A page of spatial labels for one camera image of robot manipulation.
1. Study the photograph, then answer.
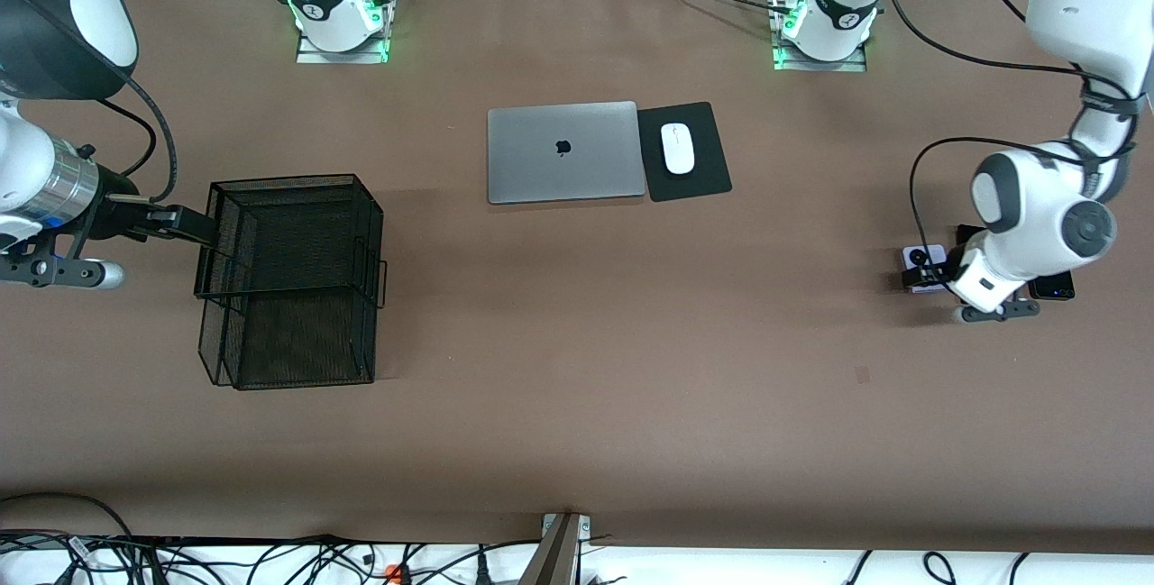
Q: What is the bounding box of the lilac flip phone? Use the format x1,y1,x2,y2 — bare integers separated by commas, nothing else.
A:
903,245,949,296

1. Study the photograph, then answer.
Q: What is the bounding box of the black flip phone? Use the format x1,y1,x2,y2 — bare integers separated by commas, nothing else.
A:
1028,271,1076,302

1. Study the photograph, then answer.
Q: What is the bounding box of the black mouse pad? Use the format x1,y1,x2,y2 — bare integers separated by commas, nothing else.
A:
637,101,733,204

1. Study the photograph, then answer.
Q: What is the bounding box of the white computer mouse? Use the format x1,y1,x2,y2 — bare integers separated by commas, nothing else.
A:
660,122,696,176

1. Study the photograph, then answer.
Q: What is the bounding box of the silver closed laptop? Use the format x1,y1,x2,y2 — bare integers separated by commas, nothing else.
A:
487,100,648,206

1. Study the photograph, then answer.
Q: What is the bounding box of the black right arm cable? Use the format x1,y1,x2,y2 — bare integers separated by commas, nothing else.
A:
90,71,179,207

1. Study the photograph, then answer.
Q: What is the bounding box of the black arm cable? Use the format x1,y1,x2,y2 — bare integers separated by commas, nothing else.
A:
884,0,1146,284
90,71,179,207

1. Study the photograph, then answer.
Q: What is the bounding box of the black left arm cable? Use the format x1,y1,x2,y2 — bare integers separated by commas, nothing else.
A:
884,0,1146,284

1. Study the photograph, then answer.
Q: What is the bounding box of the black wire mesh basket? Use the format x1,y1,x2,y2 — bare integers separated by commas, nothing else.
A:
194,173,389,391

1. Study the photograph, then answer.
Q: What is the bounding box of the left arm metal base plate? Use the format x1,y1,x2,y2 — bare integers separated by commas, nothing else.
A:
771,0,868,74

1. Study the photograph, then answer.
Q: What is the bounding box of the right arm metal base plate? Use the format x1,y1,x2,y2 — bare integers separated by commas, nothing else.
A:
296,26,390,65

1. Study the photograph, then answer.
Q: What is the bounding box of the grey aluminium table bracket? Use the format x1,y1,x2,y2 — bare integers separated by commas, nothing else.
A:
518,513,592,585

